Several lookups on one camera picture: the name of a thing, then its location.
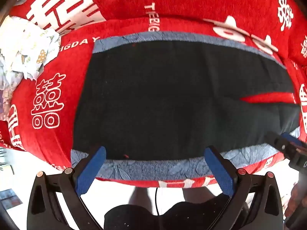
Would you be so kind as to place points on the red printed blanket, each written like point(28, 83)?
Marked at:
point(203, 4)

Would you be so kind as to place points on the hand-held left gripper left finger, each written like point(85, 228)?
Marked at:
point(92, 170)

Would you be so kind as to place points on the white floral cloth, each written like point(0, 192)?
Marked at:
point(28, 43)

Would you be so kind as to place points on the black pants with blue trim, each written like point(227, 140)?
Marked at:
point(168, 100)

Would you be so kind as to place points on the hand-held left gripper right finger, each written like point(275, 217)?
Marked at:
point(219, 170)

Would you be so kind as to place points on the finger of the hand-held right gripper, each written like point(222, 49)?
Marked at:
point(275, 140)

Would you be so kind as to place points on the person's right hand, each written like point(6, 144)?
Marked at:
point(293, 196)

